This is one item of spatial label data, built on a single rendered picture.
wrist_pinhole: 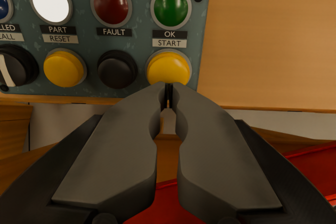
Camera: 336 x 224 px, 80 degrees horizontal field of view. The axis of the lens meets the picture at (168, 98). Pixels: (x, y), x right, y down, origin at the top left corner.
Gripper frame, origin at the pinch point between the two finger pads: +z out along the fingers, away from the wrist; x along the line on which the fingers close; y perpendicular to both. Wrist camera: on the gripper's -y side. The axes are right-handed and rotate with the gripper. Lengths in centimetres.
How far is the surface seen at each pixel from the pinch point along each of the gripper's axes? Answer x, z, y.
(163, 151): -0.2, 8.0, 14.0
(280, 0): 9.4, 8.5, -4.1
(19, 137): -72, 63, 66
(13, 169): -39, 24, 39
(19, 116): -70, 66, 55
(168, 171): 0.5, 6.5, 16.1
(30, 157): -40, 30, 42
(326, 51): 13.3, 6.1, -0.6
